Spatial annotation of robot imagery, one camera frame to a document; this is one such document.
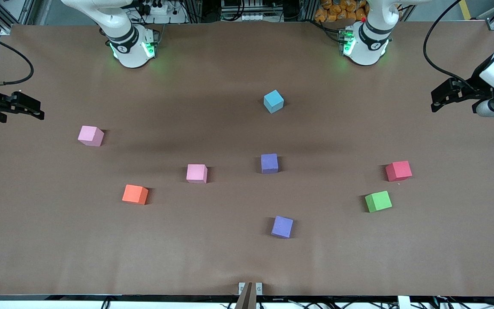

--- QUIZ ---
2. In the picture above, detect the green foam block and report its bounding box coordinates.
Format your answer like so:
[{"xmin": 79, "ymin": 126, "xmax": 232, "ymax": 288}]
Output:
[{"xmin": 365, "ymin": 191, "xmax": 393, "ymax": 213}]

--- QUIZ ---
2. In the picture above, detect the small metal table bracket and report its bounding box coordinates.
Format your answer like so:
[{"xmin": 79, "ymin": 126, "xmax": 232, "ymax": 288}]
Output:
[{"xmin": 238, "ymin": 282, "xmax": 263, "ymax": 296}]

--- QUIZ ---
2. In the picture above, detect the blue foam block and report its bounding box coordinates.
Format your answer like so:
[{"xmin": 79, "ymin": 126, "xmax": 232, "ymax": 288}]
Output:
[{"xmin": 264, "ymin": 90, "xmax": 285, "ymax": 114}]

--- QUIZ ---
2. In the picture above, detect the orange foam block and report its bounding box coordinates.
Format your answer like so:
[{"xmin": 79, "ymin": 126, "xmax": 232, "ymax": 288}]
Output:
[{"xmin": 122, "ymin": 185, "xmax": 149, "ymax": 205}]

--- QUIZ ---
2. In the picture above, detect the paper table cover sheet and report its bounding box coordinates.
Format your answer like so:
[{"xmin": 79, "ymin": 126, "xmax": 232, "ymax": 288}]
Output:
[{"xmin": 0, "ymin": 21, "xmax": 494, "ymax": 297}]

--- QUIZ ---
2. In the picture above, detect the red foam block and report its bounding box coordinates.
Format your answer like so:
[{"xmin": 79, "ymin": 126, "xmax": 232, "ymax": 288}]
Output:
[{"xmin": 385, "ymin": 161, "xmax": 413, "ymax": 182}]

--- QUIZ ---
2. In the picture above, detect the purple foam block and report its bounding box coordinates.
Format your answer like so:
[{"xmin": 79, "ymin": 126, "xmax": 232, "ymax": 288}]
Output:
[
  {"xmin": 271, "ymin": 215, "xmax": 294, "ymax": 239},
  {"xmin": 261, "ymin": 153, "xmax": 279, "ymax": 174}
]

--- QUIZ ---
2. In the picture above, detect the bag of orange objects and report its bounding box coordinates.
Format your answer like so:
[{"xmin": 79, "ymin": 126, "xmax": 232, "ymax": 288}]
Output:
[{"xmin": 315, "ymin": 0, "xmax": 370, "ymax": 23}]

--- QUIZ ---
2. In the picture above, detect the metal equipment rack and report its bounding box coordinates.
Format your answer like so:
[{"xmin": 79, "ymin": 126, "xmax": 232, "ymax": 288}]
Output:
[{"xmin": 220, "ymin": 0, "xmax": 275, "ymax": 23}]

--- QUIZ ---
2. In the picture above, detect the pink foam block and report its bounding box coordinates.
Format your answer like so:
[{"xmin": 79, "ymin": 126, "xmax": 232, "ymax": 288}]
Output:
[
  {"xmin": 187, "ymin": 164, "xmax": 208, "ymax": 184},
  {"xmin": 78, "ymin": 125, "xmax": 105, "ymax": 147}
]

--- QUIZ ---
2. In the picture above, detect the white power strip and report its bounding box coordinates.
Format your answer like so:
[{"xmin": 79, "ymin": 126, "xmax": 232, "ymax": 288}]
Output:
[{"xmin": 142, "ymin": 0, "xmax": 175, "ymax": 15}]

